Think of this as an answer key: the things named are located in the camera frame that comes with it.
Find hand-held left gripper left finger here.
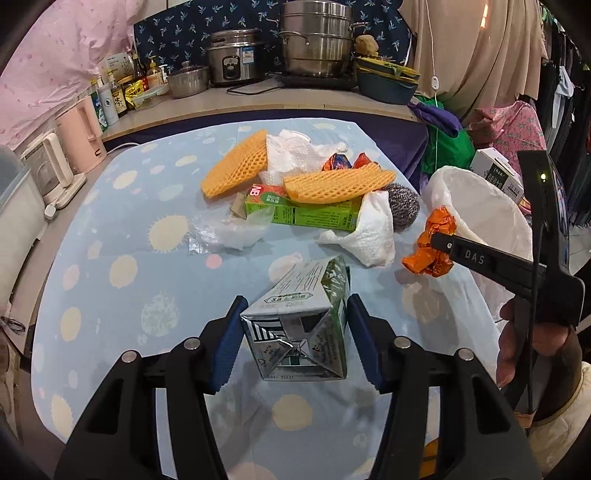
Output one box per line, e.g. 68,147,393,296
54,295,252,480

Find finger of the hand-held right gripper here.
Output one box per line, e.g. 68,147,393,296
429,231,533,297

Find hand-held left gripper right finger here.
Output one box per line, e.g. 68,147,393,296
346,293,541,480

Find bin with white liner bag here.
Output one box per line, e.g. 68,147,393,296
422,165,536,342

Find orange foil wrapper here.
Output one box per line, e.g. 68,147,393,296
402,206,458,278

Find green and white milk carton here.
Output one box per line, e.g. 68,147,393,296
240,255,352,381

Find green cardboard box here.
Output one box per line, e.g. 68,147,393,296
229,182,363,232

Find orange foam fruit net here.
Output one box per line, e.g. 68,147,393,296
201,129,269,199
283,164,398,204

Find person's right hand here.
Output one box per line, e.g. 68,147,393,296
496,298,583,393

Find white printed cardboard box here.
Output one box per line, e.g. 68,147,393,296
468,148,532,208

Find steel wool scrubber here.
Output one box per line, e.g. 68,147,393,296
385,183,421,230

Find white paper towel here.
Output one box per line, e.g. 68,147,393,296
259,129,349,185
315,190,397,268

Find clear plastic bag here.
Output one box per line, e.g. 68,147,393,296
188,215,271,256

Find blue dotted tablecloth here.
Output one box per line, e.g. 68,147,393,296
30,119,509,480

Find green plastic bag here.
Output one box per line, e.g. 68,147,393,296
422,124,476,174

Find pink floral cloth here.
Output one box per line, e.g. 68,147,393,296
466,100,548,167

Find hanging dark clothes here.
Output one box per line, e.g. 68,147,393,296
536,18,591,222

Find dark purple table skirt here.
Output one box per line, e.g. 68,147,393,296
351,115,432,190

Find purple cloth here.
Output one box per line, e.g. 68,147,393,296
409,95,462,137

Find orange and blue snack bag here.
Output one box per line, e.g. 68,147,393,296
322,151,352,172

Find dark blue basin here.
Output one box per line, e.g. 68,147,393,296
355,67,421,104

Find beige curtain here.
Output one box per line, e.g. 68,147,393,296
411,0,550,121

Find yellow basin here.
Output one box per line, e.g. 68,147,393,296
355,56,422,79

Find black induction cooker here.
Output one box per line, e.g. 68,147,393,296
277,71,361,90

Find brown potato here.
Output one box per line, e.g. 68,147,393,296
355,34,380,58

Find grey storage box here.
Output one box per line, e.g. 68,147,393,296
0,145,47,296

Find white countertop appliance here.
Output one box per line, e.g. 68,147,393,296
21,131,88,208

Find pink electric kettle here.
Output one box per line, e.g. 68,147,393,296
55,95,105,174

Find clear plastic food container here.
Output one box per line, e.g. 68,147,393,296
134,85,169,109

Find small steel bowl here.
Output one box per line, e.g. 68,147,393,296
166,61,212,99

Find green labelled bottle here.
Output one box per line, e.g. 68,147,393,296
90,80,109,132

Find yellow seasoning packets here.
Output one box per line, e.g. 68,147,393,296
122,78,144,109

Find steel steamer pot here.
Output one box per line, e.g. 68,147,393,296
277,0,370,78

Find steel rice cooker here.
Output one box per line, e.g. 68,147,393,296
205,28,266,86

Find dark sauce bottle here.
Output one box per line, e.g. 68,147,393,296
131,53,148,90

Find dark blue floral cloth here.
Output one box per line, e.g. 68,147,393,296
134,0,411,75

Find pink patterned cloth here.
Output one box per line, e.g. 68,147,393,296
0,0,139,151

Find white cable with switch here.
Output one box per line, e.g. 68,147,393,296
427,0,441,100

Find black power cable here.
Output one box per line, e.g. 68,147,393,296
226,76,287,95

